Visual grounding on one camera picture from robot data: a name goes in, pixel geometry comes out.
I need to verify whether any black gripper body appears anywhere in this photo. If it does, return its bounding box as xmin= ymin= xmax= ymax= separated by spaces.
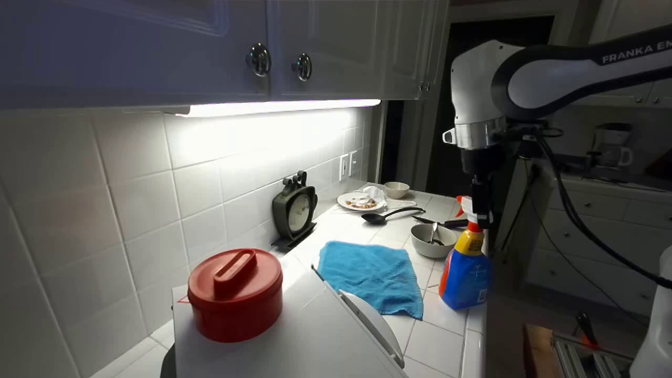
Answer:
xmin=460 ymin=144 xmax=509 ymax=227

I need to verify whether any blue spray bottle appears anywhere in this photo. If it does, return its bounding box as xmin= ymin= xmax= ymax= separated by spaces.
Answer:
xmin=439 ymin=196 xmax=490 ymax=310

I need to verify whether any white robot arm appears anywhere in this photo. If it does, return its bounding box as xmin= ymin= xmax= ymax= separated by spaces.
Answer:
xmin=444 ymin=24 xmax=672 ymax=227

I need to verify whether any small white bowl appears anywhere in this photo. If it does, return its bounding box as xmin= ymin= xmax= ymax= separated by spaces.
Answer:
xmin=383 ymin=180 xmax=409 ymax=200

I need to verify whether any grey bowl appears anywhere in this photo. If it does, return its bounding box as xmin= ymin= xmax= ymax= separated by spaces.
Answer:
xmin=411 ymin=225 xmax=457 ymax=260

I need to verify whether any black ladle spoon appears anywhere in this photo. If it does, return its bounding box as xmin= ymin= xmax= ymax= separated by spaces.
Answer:
xmin=361 ymin=206 xmax=427 ymax=225

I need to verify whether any coffee maker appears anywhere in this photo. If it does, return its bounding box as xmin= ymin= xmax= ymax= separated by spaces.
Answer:
xmin=587 ymin=124 xmax=634 ymax=169

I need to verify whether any white plate with food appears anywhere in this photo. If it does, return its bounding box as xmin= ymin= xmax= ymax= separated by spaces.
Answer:
xmin=335 ymin=191 xmax=386 ymax=212

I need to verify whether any blue cloth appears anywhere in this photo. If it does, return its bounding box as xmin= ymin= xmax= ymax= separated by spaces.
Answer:
xmin=317 ymin=242 xmax=425 ymax=319

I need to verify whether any black retro clock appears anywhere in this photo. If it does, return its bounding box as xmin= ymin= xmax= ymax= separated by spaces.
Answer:
xmin=271 ymin=169 xmax=317 ymax=252

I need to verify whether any right cabinet knob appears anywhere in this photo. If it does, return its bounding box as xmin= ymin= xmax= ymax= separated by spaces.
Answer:
xmin=291 ymin=53 xmax=312 ymax=82

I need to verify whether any cabinet knob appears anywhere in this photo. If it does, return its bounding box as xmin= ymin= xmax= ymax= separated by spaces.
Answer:
xmin=291 ymin=53 xmax=312 ymax=82
xmin=245 ymin=42 xmax=271 ymax=77

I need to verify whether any left cabinet knob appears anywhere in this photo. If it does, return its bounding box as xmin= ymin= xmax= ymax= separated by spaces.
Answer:
xmin=245 ymin=42 xmax=271 ymax=77

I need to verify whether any red round container lid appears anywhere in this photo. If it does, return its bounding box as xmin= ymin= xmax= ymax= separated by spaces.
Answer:
xmin=187 ymin=247 xmax=283 ymax=343

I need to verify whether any under-cabinet light bar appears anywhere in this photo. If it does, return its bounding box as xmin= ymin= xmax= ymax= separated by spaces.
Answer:
xmin=168 ymin=98 xmax=383 ymax=118

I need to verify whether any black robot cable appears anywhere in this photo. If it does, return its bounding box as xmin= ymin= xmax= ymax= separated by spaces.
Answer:
xmin=520 ymin=124 xmax=672 ymax=289

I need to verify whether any white wall outlet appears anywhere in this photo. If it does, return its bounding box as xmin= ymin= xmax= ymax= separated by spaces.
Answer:
xmin=338 ymin=149 xmax=357 ymax=180

